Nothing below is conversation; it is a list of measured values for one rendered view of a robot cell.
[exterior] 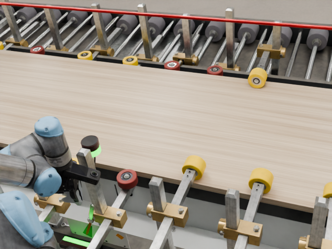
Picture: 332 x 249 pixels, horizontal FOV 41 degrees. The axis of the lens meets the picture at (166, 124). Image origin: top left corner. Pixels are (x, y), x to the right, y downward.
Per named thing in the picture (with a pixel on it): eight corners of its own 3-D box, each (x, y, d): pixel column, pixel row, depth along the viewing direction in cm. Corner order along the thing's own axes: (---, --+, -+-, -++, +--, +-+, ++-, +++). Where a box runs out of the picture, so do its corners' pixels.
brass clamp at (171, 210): (183, 229, 149) (182, 220, 146) (146, 220, 154) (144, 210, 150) (189, 215, 153) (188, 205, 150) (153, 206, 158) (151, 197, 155)
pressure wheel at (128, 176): (136, 204, 176) (131, 185, 168) (117, 200, 179) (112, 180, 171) (144, 189, 181) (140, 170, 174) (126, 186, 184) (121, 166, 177)
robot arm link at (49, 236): (22, 247, 119) (20, 223, 125) (34, 270, 126) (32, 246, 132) (52, 238, 120) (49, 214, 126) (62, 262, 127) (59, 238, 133)
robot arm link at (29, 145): (9, 166, 119) (45, 145, 124) (-8, 146, 127) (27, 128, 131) (18, 186, 124) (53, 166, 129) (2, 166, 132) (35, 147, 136)
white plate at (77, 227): (129, 249, 171) (125, 233, 165) (71, 233, 180) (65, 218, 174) (130, 248, 172) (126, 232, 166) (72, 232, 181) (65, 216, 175)
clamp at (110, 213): (122, 229, 164) (119, 220, 161) (90, 221, 169) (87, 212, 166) (128, 217, 168) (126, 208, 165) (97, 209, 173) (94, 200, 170)
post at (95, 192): (112, 243, 175) (84, 154, 145) (104, 241, 177) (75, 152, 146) (115, 236, 178) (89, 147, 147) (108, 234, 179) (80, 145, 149)
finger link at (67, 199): (66, 205, 153) (59, 186, 147) (83, 204, 153) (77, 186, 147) (64, 212, 151) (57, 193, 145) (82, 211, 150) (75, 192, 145)
